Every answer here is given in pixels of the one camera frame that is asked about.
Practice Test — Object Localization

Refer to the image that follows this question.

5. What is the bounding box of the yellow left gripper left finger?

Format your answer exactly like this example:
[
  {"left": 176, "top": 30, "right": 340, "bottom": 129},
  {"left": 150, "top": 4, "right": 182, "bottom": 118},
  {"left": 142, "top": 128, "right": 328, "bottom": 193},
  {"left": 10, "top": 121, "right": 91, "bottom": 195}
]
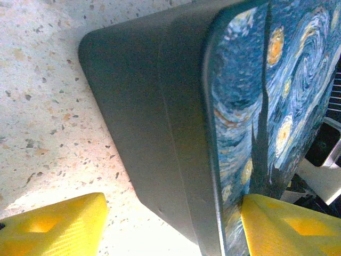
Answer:
[{"left": 0, "top": 192, "right": 109, "bottom": 256}]

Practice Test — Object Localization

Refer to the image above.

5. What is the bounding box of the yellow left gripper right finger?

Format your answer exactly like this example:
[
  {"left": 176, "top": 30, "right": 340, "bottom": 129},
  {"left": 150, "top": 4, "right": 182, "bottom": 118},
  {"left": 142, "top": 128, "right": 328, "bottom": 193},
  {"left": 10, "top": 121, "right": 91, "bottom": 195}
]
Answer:
[{"left": 240, "top": 193, "right": 341, "bottom": 256}]

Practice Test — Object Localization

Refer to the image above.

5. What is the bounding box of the starry night print box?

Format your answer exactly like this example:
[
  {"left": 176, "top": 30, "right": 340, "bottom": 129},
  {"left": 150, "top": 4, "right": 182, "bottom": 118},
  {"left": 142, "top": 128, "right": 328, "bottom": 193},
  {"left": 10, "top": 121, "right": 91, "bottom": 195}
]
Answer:
[{"left": 78, "top": 0, "right": 341, "bottom": 256}]

